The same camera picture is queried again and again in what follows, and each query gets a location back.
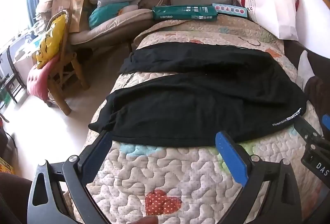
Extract white pillow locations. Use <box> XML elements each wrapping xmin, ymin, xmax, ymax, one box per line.
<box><xmin>227</xmin><ymin>0</ymin><xmax>299</xmax><ymax>41</ymax></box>

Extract wooden chair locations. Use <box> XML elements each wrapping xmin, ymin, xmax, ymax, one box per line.
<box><xmin>42</xmin><ymin>9</ymin><xmax>91</xmax><ymax>115</ymax></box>

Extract quilted heart print bedspread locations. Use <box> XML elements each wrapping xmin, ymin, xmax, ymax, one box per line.
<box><xmin>70</xmin><ymin>18</ymin><xmax>330</xmax><ymax>224</ymax></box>

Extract pink cushion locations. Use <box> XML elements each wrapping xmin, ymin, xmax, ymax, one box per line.
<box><xmin>27</xmin><ymin>55</ymin><xmax>61</xmax><ymax>101</ymax></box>

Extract black pants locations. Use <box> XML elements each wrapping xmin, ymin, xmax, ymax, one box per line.
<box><xmin>88</xmin><ymin>42</ymin><xmax>308</xmax><ymax>148</ymax></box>

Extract brown paper bag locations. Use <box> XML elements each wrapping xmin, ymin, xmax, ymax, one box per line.
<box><xmin>70</xmin><ymin>0</ymin><xmax>91</xmax><ymax>32</ymax></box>

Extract person's left hand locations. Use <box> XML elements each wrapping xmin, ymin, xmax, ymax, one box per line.
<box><xmin>138</xmin><ymin>215</ymin><xmax>158</xmax><ymax>224</ymax></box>

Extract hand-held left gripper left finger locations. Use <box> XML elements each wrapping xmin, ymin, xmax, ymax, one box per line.
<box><xmin>27</xmin><ymin>131</ymin><xmax>114</xmax><ymax>224</ymax></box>

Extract beige padded mattress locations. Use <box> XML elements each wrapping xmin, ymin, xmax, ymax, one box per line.
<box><xmin>70</xmin><ymin>9</ymin><xmax>160</xmax><ymax>47</ymax></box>

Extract light blue flat box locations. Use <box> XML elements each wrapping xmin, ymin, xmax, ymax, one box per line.
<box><xmin>213</xmin><ymin>3</ymin><xmax>248</xmax><ymax>18</ymax></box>

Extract yellow cushion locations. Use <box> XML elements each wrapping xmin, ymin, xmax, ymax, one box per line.
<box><xmin>36</xmin><ymin>14</ymin><xmax>67</xmax><ymax>70</ymax></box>

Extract person's brown trouser leg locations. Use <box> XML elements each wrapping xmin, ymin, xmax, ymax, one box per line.
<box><xmin>304</xmin><ymin>76</ymin><xmax>330</xmax><ymax>121</ymax></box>
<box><xmin>0</xmin><ymin>172</ymin><xmax>33</xmax><ymax>224</ymax></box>

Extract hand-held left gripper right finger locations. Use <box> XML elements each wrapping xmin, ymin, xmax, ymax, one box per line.
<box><xmin>215</xmin><ymin>131</ymin><xmax>303</xmax><ymax>224</ymax></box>

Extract dark chair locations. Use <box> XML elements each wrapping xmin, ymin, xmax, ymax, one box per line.
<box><xmin>6</xmin><ymin>45</ymin><xmax>26</xmax><ymax>103</ymax></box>

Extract dark brown cloth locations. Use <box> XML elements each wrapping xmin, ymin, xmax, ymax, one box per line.
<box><xmin>284</xmin><ymin>40</ymin><xmax>330</xmax><ymax>77</ymax></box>

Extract person's white sock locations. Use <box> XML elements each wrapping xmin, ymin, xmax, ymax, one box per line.
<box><xmin>296</xmin><ymin>50</ymin><xmax>315</xmax><ymax>92</ymax></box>

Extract teal cloth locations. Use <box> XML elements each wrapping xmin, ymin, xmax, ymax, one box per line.
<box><xmin>89</xmin><ymin>2</ymin><xmax>131</xmax><ymax>29</ymax></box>

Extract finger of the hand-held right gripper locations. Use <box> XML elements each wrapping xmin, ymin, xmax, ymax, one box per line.
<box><xmin>321</xmin><ymin>114</ymin><xmax>330</xmax><ymax>133</ymax></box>
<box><xmin>293</xmin><ymin>117</ymin><xmax>320</xmax><ymax>142</ymax></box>

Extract green paper pack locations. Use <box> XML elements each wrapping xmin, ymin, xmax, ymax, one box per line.
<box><xmin>152</xmin><ymin>5</ymin><xmax>218</xmax><ymax>22</ymax></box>

